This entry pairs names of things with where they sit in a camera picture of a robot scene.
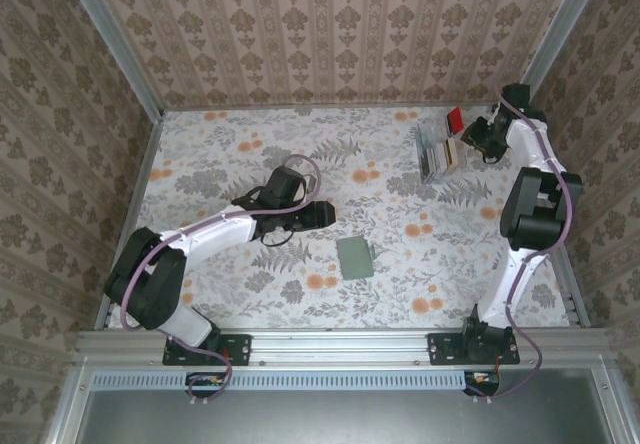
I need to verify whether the clear acrylic card stand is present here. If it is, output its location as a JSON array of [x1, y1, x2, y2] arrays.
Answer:
[[414, 108, 469, 186]]

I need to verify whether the green card holder wallet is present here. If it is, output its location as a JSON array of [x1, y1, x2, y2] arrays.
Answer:
[[335, 235, 378, 282]]

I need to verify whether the beige card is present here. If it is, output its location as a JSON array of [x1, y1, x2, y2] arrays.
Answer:
[[446, 136, 463, 170]]

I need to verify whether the dark grey card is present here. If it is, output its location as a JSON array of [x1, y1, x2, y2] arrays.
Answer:
[[419, 144, 440, 184]]

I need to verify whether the grey metal panel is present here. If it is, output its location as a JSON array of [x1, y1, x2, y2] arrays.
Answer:
[[74, 367, 614, 444]]

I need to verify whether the black connector box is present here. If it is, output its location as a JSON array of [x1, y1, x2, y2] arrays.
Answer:
[[462, 369, 501, 396], [184, 371, 226, 398]]

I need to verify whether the thin black left camera cable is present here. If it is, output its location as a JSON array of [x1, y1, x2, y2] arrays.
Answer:
[[257, 227, 296, 250]]

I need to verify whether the aluminium corner post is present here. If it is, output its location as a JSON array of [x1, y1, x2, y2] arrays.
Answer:
[[522, 0, 614, 103], [57, 0, 166, 120]]

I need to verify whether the aluminium mounting rail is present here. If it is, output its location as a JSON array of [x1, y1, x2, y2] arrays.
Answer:
[[74, 327, 612, 368]]

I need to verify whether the aluminium side rail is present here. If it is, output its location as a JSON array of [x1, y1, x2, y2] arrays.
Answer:
[[94, 111, 166, 330], [552, 243, 592, 328]]

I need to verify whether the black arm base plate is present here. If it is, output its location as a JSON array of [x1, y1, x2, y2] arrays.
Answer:
[[428, 331, 521, 367], [161, 332, 253, 367]]

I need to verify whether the slotted grey cable duct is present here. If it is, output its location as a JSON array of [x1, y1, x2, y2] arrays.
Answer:
[[90, 369, 469, 392]]

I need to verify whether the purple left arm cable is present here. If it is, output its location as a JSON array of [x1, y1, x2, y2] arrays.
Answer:
[[121, 153, 322, 408]]

